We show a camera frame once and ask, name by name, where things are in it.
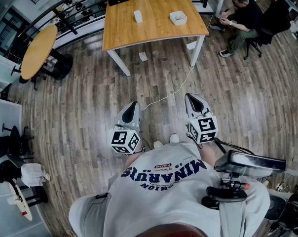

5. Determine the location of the white side table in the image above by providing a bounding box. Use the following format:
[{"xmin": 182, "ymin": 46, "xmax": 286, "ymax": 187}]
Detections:
[{"xmin": 5, "ymin": 179, "xmax": 34, "ymax": 222}]

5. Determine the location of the round wooden table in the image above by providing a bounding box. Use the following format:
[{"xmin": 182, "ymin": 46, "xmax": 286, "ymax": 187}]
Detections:
[{"xmin": 10, "ymin": 24, "xmax": 74, "ymax": 91}]

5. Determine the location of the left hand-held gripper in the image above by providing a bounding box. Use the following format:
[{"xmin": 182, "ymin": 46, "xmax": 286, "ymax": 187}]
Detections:
[{"xmin": 107, "ymin": 101, "xmax": 142, "ymax": 155}]

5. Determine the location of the white floor cable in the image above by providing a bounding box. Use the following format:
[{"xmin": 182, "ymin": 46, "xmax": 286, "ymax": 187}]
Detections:
[{"xmin": 140, "ymin": 15, "xmax": 214, "ymax": 112}]

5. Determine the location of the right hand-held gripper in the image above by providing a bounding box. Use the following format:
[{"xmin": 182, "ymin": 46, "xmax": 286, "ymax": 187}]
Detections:
[{"xmin": 184, "ymin": 92, "xmax": 219, "ymax": 145}]

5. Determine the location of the black office chair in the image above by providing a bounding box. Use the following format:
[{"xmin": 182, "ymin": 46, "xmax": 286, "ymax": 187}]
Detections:
[
  {"xmin": 243, "ymin": 0, "xmax": 292, "ymax": 60},
  {"xmin": 0, "ymin": 122, "xmax": 35, "ymax": 160}
]

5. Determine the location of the black monitor mount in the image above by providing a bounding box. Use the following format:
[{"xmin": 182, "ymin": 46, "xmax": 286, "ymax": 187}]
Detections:
[{"xmin": 201, "ymin": 173, "xmax": 251, "ymax": 211}]

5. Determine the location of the person's white printed t-shirt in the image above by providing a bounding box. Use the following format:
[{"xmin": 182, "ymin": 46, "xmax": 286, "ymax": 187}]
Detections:
[{"xmin": 69, "ymin": 142, "xmax": 270, "ymax": 237}]

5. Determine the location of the small white box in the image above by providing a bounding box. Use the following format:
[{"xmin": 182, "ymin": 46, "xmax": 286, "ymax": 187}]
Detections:
[{"xmin": 133, "ymin": 9, "xmax": 143, "ymax": 24}]

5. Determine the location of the black monitor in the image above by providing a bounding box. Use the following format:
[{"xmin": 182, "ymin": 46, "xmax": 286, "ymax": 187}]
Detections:
[{"xmin": 214, "ymin": 149, "xmax": 287, "ymax": 179}]

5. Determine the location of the grey shoulder strap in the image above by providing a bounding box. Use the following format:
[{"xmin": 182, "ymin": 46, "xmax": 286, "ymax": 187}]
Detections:
[
  {"xmin": 218, "ymin": 198, "xmax": 247, "ymax": 237},
  {"xmin": 82, "ymin": 193, "xmax": 110, "ymax": 237}
]

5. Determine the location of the rectangular wooden table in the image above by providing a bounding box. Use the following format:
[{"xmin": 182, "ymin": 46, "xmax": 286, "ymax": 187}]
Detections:
[{"xmin": 102, "ymin": 0, "xmax": 210, "ymax": 77}]

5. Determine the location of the black metal railing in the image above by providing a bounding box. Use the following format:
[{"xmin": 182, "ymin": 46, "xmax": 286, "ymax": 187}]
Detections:
[{"xmin": 3, "ymin": 0, "xmax": 211, "ymax": 59}]

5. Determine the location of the person's right forearm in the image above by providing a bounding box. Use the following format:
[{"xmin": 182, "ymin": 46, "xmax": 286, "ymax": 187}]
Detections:
[{"xmin": 199, "ymin": 142, "xmax": 218, "ymax": 170}]

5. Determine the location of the white square tray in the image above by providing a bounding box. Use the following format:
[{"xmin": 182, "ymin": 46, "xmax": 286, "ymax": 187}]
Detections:
[{"xmin": 169, "ymin": 10, "xmax": 188, "ymax": 26}]

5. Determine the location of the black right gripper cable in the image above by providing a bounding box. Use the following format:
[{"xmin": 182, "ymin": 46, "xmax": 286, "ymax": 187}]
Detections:
[{"xmin": 213, "ymin": 137, "xmax": 256, "ymax": 157}]

